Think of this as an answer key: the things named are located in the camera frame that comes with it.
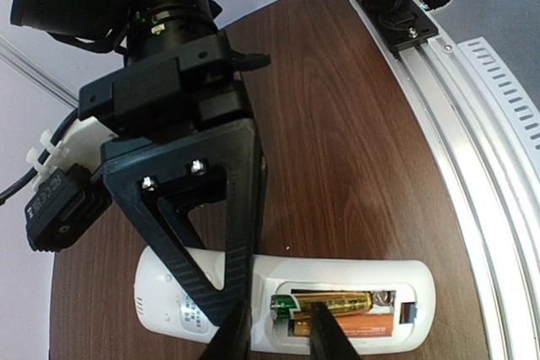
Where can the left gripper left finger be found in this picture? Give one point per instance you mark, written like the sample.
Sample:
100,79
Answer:
233,338

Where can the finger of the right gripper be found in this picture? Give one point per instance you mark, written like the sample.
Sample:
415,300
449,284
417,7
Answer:
193,200
258,187

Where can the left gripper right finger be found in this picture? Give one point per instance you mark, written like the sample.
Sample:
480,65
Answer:
327,340

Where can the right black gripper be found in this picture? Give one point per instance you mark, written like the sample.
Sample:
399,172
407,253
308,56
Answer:
180,78

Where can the orange battery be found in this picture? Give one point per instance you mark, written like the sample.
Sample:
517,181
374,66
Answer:
355,326

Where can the gold green battery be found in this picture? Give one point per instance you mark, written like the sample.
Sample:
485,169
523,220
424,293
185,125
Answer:
297,306

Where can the white remote control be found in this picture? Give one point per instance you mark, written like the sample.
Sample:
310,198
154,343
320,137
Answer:
382,306

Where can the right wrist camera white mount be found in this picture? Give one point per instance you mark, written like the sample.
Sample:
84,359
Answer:
68,195

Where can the right aluminium corner post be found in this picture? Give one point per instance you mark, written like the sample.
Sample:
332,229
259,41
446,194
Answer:
44,81

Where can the front aluminium rail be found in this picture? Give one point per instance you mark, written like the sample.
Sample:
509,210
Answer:
483,130

